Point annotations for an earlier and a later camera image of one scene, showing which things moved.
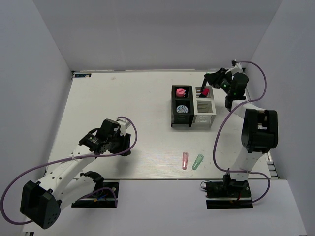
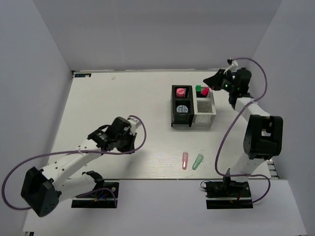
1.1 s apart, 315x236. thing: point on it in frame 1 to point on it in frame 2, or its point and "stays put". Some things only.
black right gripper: [214, 78] stays put
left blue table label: [82, 75] stays put
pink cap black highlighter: [205, 92] stays put
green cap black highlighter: [204, 86] to [198, 88]
